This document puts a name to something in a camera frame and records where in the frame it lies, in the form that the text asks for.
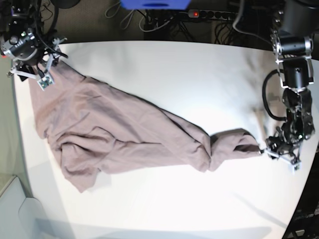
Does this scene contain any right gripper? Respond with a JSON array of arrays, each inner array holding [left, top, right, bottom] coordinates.
[[6, 37, 67, 83]]

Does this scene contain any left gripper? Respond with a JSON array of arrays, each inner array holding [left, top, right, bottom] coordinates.
[[260, 132, 303, 167]]

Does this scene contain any mauve t-shirt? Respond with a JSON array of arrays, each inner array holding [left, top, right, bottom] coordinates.
[[28, 63, 260, 192]]

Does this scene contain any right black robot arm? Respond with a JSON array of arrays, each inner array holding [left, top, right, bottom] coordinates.
[[0, 0, 68, 89]]

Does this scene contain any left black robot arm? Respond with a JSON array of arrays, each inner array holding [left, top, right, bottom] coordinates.
[[232, 0, 319, 171]]

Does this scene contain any blue box overhead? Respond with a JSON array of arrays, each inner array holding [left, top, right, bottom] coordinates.
[[120, 0, 191, 10]]

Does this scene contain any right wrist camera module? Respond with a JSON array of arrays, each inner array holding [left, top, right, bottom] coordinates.
[[37, 74, 55, 91]]

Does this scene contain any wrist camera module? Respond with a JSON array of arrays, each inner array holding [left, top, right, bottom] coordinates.
[[37, 74, 55, 91], [290, 161, 302, 174]]

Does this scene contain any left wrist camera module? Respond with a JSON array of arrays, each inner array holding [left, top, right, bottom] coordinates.
[[290, 161, 302, 174]]

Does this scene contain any white power strip red switch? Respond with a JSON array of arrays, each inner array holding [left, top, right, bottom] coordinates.
[[187, 9, 237, 21]]

